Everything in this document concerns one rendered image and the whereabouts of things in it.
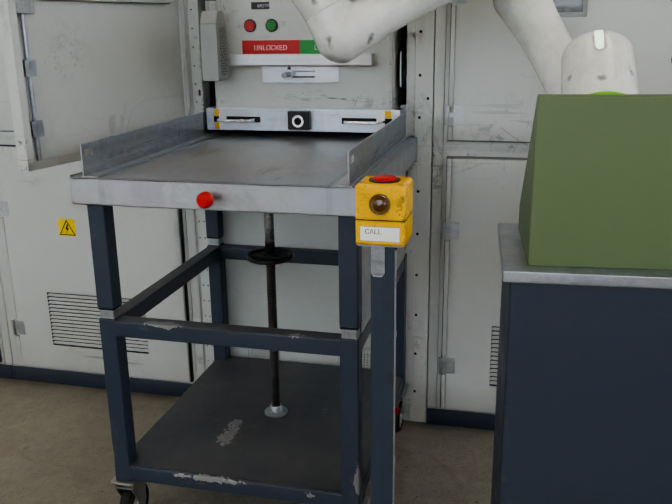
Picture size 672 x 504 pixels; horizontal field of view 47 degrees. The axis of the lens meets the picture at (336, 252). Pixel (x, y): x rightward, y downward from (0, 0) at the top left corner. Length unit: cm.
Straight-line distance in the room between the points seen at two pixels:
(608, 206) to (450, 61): 86
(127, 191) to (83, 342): 110
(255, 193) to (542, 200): 55
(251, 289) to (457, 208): 67
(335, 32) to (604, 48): 52
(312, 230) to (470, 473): 79
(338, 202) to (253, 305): 94
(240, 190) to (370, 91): 66
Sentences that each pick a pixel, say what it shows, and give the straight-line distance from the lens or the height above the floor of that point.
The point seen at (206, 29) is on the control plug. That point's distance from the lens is 206.
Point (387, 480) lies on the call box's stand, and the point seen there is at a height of 37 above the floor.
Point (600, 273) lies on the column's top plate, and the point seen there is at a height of 75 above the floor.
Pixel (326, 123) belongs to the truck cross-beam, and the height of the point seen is 89.
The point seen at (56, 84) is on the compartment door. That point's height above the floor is 102.
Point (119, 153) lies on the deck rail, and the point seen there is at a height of 87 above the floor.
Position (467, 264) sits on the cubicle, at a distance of 214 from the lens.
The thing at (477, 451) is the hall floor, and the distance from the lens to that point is 224.
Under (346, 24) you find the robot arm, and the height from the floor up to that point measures 114.
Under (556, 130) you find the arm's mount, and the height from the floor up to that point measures 97.
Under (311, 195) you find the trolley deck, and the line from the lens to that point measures 147.
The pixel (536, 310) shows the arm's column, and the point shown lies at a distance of 132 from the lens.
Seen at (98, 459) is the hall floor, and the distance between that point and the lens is 229.
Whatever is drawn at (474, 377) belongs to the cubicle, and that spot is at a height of 17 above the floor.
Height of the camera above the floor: 114
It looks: 16 degrees down
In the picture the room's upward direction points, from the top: 1 degrees counter-clockwise
